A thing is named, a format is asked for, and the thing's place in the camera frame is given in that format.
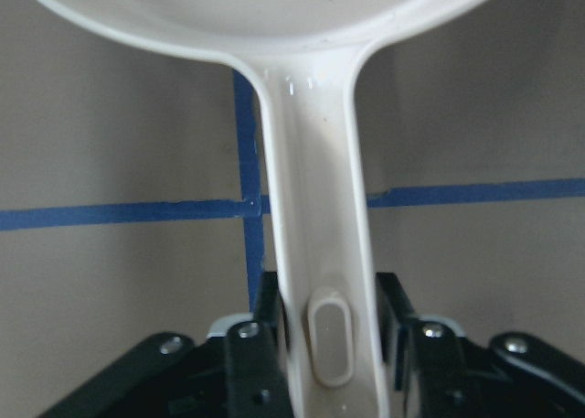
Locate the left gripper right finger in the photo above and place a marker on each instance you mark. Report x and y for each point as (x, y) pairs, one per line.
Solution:
(437, 371)

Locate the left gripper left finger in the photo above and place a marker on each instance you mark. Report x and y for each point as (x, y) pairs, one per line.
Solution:
(234, 373)

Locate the white plastic dustpan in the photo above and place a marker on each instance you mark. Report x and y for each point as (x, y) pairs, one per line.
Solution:
(302, 58)

